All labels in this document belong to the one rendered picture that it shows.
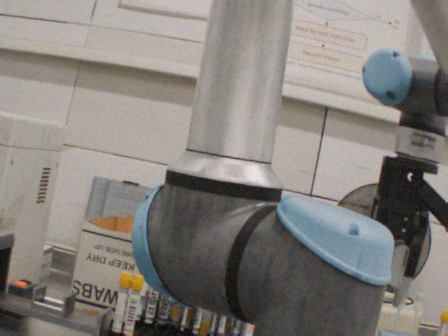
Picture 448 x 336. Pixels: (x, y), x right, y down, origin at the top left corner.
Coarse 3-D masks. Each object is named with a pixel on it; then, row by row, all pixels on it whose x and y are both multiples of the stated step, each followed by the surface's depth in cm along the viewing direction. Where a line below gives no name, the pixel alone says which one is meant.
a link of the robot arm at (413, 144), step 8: (400, 128) 120; (408, 128) 118; (400, 136) 119; (408, 136) 118; (416, 136) 118; (424, 136) 117; (432, 136) 117; (440, 136) 118; (400, 144) 119; (408, 144) 118; (416, 144) 117; (424, 144) 117; (432, 144) 117; (440, 144) 118; (400, 152) 119; (408, 152) 118; (416, 152) 117; (424, 152) 117; (432, 152) 117; (440, 152) 119; (424, 160) 118; (432, 160) 118; (440, 160) 119
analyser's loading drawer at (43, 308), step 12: (36, 288) 117; (0, 300) 117; (12, 300) 119; (24, 300) 121; (36, 300) 118; (48, 300) 122; (72, 300) 120; (24, 312) 117; (36, 312) 116; (48, 312) 117; (60, 312) 116; (72, 312) 121; (108, 312) 119; (60, 324) 116; (72, 324) 116; (84, 324) 116; (96, 324) 116; (108, 324) 121
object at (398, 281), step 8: (400, 248) 119; (408, 248) 119; (392, 256) 120; (400, 256) 119; (392, 264) 120; (400, 264) 119; (392, 272) 120; (400, 272) 119; (392, 280) 120; (400, 280) 119; (408, 280) 119; (400, 288) 119; (408, 288) 119; (400, 296) 120
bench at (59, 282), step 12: (60, 252) 179; (72, 252) 179; (60, 264) 179; (72, 264) 179; (48, 276) 170; (60, 276) 173; (72, 276) 176; (48, 288) 157; (60, 288) 160; (60, 300) 149; (84, 312) 143; (0, 324) 119; (12, 324) 121; (24, 324) 123; (36, 324) 125; (48, 324) 128; (420, 324) 172
